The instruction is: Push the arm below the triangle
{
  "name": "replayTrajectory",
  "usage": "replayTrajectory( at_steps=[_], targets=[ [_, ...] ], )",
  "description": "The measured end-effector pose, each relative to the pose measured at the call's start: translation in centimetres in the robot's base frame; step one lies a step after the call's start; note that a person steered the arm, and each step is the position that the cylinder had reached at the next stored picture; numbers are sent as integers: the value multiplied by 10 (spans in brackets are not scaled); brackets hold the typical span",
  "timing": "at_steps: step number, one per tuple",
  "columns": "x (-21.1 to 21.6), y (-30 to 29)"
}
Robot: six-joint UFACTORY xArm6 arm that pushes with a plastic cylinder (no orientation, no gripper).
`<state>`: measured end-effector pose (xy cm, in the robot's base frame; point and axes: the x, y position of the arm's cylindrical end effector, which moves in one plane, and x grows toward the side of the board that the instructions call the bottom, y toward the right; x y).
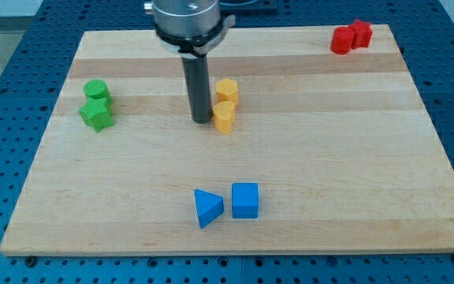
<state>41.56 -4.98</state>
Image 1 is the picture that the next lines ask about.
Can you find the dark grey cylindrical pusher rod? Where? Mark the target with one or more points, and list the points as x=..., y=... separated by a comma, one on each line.
x=198, y=87

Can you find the blue triangle block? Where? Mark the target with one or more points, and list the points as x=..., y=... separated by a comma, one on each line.
x=209, y=206

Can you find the yellow hexagon block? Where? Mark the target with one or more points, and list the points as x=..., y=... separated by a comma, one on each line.
x=227, y=90

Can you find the yellow heart block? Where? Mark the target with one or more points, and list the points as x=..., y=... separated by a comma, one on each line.
x=224, y=116

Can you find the green cylinder block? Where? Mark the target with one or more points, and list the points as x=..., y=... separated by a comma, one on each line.
x=97, y=89

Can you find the green star block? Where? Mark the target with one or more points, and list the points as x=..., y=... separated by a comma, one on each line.
x=96, y=113

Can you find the blue cube block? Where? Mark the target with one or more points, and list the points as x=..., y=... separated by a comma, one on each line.
x=245, y=200

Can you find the wooden board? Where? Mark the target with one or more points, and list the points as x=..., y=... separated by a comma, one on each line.
x=342, y=148

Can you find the red cylinder block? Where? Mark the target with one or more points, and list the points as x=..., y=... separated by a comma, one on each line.
x=342, y=40

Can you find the red star block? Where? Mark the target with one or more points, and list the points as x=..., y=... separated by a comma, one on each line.
x=362, y=34

